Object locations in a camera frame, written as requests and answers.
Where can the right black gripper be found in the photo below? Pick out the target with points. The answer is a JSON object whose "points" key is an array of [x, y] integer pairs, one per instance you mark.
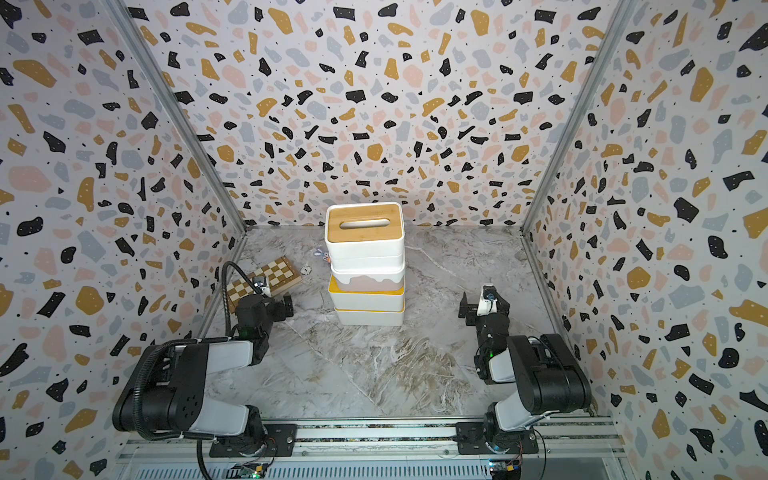
{"points": [[472, 315]]}

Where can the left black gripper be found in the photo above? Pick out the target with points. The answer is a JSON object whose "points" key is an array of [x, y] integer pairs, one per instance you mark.
{"points": [[278, 313]]}

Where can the yellow lid tissue box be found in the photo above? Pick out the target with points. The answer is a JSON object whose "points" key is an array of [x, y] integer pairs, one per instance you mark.
{"points": [[370, 318], [385, 301], [364, 230]]}

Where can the white pink tissue box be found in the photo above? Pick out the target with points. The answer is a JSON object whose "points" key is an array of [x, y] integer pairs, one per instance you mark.
{"points": [[370, 281]]}

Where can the grey lid tissue box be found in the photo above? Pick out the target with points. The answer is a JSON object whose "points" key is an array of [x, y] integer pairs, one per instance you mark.
{"points": [[367, 264]]}

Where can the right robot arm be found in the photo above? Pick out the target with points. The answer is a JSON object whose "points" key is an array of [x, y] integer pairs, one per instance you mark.
{"points": [[546, 376]]}

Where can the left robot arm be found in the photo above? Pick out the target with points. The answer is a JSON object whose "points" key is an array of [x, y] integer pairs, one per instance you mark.
{"points": [[168, 395]]}

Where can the wooden chess board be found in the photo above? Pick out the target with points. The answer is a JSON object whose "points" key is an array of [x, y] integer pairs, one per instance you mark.
{"points": [[274, 279]]}

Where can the purple bunny toy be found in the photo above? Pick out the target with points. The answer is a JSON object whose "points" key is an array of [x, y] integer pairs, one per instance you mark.
{"points": [[324, 255]]}

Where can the right green circuit board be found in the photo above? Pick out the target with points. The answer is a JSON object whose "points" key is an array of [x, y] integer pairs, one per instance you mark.
{"points": [[505, 470]]}

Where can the green circuit board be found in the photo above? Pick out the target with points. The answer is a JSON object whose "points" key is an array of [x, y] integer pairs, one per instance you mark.
{"points": [[505, 470], [252, 471]]}

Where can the left green circuit board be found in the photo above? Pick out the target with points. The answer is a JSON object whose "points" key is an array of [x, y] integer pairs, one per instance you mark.
{"points": [[252, 471]]}

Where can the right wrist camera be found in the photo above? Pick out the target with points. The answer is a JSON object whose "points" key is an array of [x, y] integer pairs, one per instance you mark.
{"points": [[487, 304]]}

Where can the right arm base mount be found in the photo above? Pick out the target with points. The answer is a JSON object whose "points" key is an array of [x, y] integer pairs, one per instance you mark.
{"points": [[481, 438]]}

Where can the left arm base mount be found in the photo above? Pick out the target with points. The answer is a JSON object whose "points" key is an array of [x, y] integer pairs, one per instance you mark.
{"points": [[268, 441]]}

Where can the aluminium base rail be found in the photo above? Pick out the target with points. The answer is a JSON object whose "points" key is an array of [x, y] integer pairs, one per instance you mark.
{"points": [[571, 446]]}

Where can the left aluminium corner post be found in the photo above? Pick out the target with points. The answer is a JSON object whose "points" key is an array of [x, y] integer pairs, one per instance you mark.
{"points": [[120, 16]]}

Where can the aluminium corner post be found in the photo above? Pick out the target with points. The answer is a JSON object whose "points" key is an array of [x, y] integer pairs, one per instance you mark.
{"points": [[120, 16], [615, 28]]}

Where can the right aluminium corner post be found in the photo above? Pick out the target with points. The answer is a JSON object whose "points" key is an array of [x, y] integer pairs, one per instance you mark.
{"points": [[615, 28]]}

